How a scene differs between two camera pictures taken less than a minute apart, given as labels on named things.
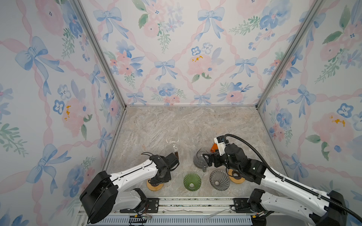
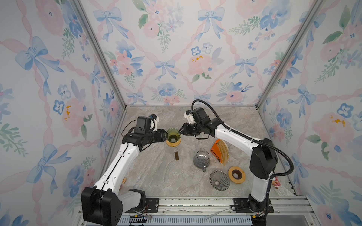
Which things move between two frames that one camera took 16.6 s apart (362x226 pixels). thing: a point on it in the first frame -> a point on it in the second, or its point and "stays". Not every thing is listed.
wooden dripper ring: (237, 181) stays
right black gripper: (216, 156) -> (185, 127)
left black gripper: (156, 181) -> (160, 134)
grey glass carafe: (201, 162) stays
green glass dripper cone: (192, 181) -> (173, 135)
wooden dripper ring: (154, 188) -> (173, 144)
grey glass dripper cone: (219, 180) stays
